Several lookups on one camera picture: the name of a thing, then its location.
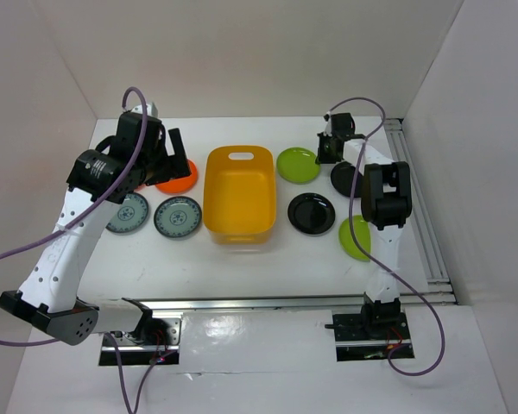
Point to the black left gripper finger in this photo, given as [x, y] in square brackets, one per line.
[179, 152]
[167, 169]

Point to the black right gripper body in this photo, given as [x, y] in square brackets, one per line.
[326, 146]

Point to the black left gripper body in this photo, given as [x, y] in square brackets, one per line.
[152, 159]

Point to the green plate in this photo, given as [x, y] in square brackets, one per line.
[357, 231]
[297, 165]

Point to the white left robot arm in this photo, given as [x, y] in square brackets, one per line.
[48, 298]

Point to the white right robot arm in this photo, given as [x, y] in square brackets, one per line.
[386, 204]

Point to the yellow plastic bin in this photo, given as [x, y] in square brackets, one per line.
[239, 204]

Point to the black plate far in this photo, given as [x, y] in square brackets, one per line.
[341, 178]

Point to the black plate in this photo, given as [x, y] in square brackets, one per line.
[341, 178]
[311, 213]

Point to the small blue floral plate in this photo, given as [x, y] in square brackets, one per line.
[177, 217]

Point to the black plate near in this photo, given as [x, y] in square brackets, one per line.
[311, 213]

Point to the large blue floral plate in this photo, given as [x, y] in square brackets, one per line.
[132, 214]

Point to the front aluminium rail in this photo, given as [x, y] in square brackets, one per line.
[280, 303]

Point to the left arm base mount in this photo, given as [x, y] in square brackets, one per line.
[161, 344]

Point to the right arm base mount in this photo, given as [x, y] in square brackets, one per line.
[356, 342]

